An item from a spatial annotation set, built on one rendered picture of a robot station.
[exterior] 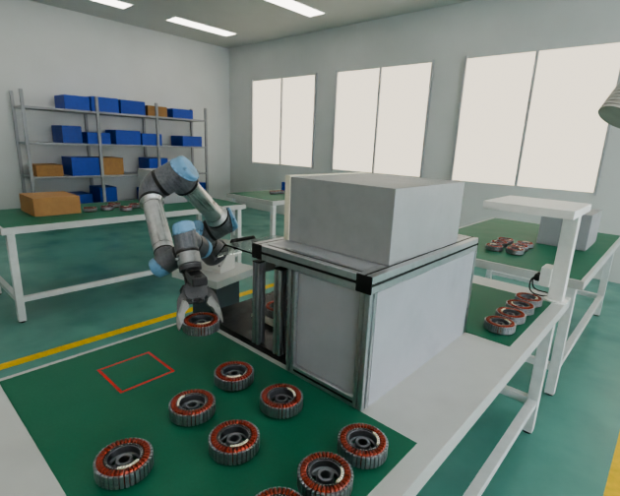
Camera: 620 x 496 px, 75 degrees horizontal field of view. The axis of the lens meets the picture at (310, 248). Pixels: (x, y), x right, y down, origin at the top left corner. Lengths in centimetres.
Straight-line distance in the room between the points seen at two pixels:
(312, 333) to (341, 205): 37
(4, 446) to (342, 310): 82
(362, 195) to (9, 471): 99
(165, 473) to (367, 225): 73
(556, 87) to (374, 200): 496
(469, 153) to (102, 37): 620
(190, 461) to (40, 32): 753
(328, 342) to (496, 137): 514
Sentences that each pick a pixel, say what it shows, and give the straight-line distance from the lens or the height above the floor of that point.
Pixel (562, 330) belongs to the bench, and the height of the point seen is 43.
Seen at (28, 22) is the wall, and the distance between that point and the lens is 807.
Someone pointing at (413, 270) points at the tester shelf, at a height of 109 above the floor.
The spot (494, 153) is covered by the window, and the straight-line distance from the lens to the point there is 603.
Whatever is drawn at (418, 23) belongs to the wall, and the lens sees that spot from 679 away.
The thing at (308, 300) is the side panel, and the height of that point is 99.
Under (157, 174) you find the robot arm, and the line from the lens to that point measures 175.
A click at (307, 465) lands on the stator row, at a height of 78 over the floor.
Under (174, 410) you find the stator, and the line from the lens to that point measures 110.
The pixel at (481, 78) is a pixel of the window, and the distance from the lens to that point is 620.
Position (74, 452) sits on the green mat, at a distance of 111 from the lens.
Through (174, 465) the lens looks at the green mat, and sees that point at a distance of 101.
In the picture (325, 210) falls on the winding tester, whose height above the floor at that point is 123.
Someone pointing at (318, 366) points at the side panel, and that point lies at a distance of 120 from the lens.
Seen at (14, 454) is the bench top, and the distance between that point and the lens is 116.
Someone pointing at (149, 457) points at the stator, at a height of 78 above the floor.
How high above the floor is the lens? 142
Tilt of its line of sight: 14 degrees down
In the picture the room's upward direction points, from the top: 2 degrees clockwise
